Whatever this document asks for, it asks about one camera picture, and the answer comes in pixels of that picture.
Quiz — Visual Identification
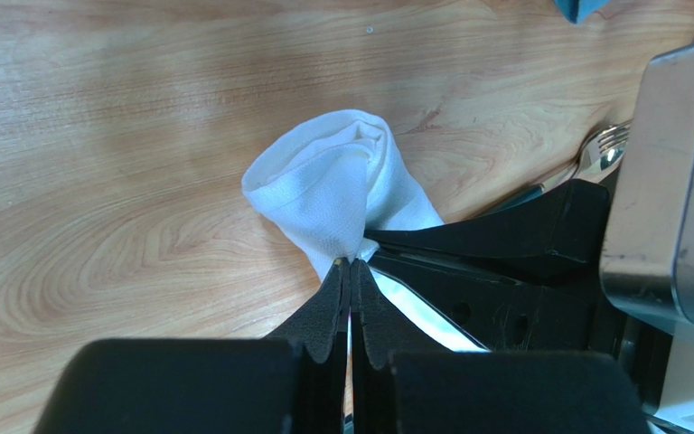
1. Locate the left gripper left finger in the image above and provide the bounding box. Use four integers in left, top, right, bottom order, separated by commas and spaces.
36, 259, 351, 433

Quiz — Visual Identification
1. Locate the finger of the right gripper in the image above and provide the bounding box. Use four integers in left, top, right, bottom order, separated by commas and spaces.
369, 250, 609, 353
364, 179, 611, 271

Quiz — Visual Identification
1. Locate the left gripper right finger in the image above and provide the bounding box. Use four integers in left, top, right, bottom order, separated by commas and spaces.
350, 260, 649, 433

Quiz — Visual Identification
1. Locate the white cloth napkin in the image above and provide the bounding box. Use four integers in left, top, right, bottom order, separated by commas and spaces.
240, 108, 490, 354

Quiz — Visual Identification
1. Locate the grey-blue hanging shirt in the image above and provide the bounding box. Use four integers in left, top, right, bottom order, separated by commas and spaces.
553, 0, 609, 24

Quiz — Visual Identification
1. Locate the gold fork green handle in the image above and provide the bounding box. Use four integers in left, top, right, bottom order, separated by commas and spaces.
483, 119, 633, 215

